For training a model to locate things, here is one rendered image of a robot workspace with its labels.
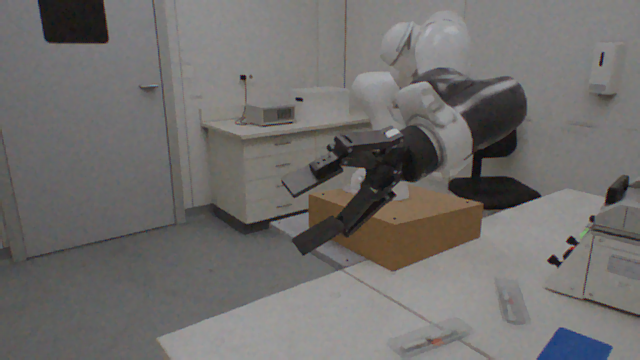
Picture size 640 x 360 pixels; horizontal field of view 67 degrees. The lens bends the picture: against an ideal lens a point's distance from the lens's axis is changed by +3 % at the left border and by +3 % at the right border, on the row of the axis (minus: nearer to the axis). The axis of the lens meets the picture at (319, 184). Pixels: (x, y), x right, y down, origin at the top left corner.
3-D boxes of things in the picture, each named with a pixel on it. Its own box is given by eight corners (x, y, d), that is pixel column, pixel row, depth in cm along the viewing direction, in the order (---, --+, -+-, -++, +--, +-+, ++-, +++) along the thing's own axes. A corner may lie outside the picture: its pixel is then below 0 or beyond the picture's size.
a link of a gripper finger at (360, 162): (394, 176, 64) (400, 168, 64) (342, 169, 56) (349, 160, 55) (376, 158, 66) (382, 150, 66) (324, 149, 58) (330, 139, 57)
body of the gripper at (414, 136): (444, 143, 62) (388, 175, 59) (435, 183, 69) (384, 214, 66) (407, 111, 66) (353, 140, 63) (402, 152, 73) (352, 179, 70)
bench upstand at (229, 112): (338, 107, 423) (338, 96, 420) (202, 122, 349) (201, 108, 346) (335, 107, 426) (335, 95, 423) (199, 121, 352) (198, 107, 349)
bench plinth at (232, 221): (366, 201, 407) (367, 190, 404) (244, 234, 339) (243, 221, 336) (331, 187, 444) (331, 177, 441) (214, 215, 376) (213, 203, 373)
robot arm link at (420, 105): (466, 170, 70) (438, 187, 69) (411, 121, 77) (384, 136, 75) (486, 108, 60) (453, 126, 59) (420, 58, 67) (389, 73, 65)
